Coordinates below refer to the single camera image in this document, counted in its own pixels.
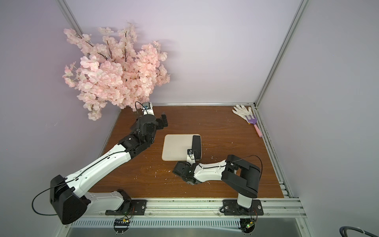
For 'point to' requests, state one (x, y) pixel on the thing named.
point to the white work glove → (243, 112)
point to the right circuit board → (247, 225)
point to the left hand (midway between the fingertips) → (156, 113)
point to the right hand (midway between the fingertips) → (190, 162)
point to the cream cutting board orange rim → (175, 146)
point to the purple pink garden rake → (253, 121)
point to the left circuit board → (121, 225)
